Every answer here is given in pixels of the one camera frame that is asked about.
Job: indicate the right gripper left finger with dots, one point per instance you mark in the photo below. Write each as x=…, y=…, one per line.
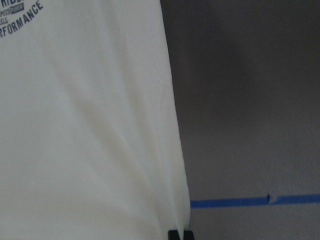
x=173, y=235

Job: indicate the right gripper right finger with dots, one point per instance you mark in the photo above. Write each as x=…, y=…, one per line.
x=188, y=235

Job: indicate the beige long sleeve shirt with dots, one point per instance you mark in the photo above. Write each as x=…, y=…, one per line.
x=89, y=138

